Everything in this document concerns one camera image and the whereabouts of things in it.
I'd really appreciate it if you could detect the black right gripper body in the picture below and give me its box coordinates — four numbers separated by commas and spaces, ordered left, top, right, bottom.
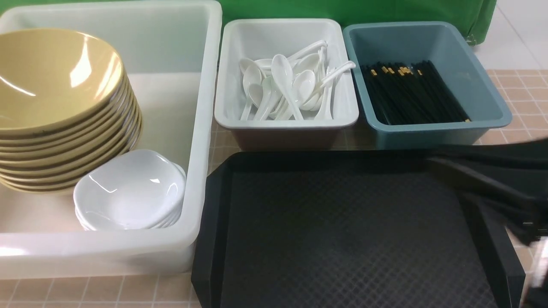
426, 138, 548, 308

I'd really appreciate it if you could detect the beige checkered table mat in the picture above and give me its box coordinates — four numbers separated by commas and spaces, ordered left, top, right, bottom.
1, 70, 547, 308

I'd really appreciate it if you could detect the black chopsticks pile in bin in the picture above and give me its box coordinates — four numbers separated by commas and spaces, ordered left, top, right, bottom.
360, 60, 471, 125

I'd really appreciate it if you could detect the green cloth backdrop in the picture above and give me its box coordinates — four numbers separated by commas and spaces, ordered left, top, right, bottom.
0, 0, 498, 45

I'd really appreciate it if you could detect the black serving tray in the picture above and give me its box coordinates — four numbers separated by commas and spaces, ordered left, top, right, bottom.
191, 151, 526, 308

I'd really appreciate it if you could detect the teal plastic bin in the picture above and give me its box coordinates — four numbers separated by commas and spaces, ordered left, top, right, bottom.
343, 21, 512, 149

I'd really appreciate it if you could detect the white soup spoons pile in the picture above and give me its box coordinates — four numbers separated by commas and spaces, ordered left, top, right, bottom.
238, 40, 356, 121

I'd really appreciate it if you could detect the stack of white square dishes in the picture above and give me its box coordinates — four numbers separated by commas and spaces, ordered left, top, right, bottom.
73, 149, 187, 231

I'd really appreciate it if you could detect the large white plastic tub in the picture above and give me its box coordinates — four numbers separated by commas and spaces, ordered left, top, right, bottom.
0, 0, 222, 279

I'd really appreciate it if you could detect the stack of yellow bowls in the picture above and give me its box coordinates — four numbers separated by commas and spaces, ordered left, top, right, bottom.
1, 29, 144, 194

